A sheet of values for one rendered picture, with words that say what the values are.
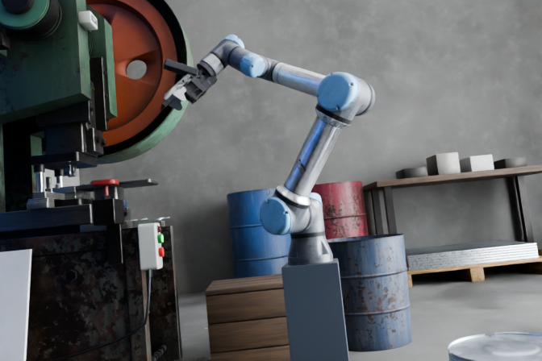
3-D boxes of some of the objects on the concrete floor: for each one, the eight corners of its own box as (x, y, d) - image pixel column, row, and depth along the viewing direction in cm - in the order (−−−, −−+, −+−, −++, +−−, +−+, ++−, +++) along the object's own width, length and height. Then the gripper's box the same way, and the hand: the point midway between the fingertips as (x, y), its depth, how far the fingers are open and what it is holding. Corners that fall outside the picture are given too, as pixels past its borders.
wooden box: (305, 347, 243) (297, 271, 247) (314, 371, 205) (304, 280, 209) (218, 357, 241) (212, 280, 245) (211, 382, 204) (204, 291, 208)
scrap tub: (404, 327, 265) (392, 232, 271) (429, 346, 224) (414, 234, 230) (322, 335, 265) (312, 240, 271) (331, 357, 223) (319, 243, 229)
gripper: (223, 71, 170) (179, 112, 164) (212, 88, 189) (173, 125, 183) (203, 52, 169) (159, 93, 163) (195, 71, 188) (156, 107, 182)
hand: (160, 104), depth 173 cm, fingers open, 14 cm apart
